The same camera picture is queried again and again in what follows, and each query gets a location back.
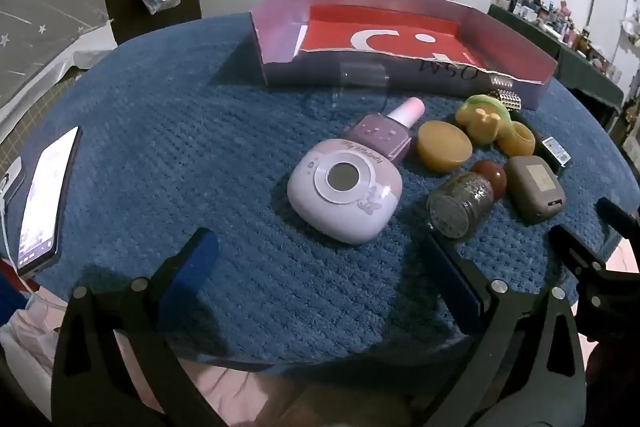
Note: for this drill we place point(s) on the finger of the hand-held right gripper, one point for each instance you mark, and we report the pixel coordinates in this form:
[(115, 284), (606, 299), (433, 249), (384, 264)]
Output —
[(580, 252), (620, 217)]

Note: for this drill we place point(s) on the silver bead cube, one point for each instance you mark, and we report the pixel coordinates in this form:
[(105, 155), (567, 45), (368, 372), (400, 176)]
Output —
[(506, 96)]

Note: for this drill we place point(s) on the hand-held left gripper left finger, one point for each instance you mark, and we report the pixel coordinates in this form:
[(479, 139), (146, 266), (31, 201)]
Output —
[(197, 267)]

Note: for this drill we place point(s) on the table with dark green cloth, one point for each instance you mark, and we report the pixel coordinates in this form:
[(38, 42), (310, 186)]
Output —
[(580, 67)]

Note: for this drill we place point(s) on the purple nail polish bottle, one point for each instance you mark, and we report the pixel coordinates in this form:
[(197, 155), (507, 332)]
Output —
[(375, 134)]

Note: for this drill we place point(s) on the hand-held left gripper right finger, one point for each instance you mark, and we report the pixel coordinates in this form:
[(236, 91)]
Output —
[(457, 282)]

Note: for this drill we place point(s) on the pink bedsheet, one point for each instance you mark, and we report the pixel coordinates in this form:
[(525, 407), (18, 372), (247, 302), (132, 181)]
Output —
[(240, 397)]

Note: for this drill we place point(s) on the amber round lid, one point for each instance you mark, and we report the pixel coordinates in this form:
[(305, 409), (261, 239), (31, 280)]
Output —
[(445, 147)]

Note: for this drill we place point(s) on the row of small bottles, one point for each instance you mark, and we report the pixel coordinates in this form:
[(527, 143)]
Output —
[(550, 14)]

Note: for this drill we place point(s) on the smartphone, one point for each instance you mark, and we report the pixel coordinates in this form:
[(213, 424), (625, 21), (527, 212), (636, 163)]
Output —
[(47, 202)]

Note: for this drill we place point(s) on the green-hooded bear figurine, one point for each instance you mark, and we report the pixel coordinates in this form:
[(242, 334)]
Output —
[(482, 119)]

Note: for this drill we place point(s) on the dark red ball trinket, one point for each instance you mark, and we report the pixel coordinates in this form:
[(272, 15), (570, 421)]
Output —
[(460, 202)]

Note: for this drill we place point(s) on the clear plastic cup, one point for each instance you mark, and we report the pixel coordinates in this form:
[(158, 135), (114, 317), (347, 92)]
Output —
[(360, 82)]

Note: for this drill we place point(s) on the pink cardboard box red inside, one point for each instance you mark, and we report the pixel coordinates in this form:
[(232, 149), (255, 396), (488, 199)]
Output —
[(380, 34)]

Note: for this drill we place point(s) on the taupe small case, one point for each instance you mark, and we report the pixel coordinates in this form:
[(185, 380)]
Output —
[(535, 187)]

